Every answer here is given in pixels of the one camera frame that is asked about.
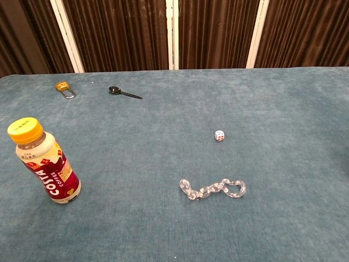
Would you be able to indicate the white die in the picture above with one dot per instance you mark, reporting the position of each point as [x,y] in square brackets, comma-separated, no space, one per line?
[219,135]

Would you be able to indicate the Costa coffee bottle yellow cap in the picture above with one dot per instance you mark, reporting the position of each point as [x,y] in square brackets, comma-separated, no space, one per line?
[51,174]

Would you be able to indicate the blue table mat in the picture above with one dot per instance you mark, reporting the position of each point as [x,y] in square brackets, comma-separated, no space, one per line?
[174,169]

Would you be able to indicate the black plastic spoon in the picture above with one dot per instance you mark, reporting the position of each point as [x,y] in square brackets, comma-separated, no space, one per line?
[115,90]

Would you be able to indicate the brass padlock long shackle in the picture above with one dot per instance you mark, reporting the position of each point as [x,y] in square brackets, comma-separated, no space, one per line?
[62,86]

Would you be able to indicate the dark pleated screen panel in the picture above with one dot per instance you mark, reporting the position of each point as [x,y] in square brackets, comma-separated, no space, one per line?
[215,32]
[24,35]
[305,32]
[120,32]

